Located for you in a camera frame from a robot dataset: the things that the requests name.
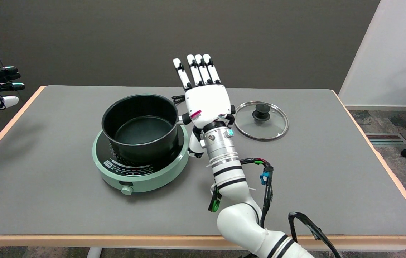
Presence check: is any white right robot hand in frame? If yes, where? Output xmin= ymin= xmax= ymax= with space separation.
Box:
xmin=173 ymin=54 xmax=236 ymax=159

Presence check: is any black soup pot with handle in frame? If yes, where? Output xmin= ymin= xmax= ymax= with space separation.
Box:
xmin=101 ymin=94 xmax=191 ymax=163

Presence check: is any glass lid with black knob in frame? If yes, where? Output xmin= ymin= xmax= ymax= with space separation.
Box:
xmin=234 ymin=101 xmax=289 ymax=141

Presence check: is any mint green induction cooker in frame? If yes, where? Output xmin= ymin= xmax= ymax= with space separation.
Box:
xmin=92 ymin=124 xmax=190 ymax=196

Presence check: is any grey table mat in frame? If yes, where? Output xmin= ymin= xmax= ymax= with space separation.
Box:
xmin=0 ymin=85 xmax=406 ymax=236

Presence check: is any floor vent grille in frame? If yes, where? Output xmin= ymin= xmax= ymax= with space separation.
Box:
xmin=365 ymin=133 xmax=406 ymax=146

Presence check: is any white partition panel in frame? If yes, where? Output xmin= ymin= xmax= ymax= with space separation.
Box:
xmin=338 ymin=0 xmax=406 ymax=108

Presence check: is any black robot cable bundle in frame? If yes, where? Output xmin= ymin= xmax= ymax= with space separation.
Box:
xmin=208 ymin=158 xmax=343 ymax=258

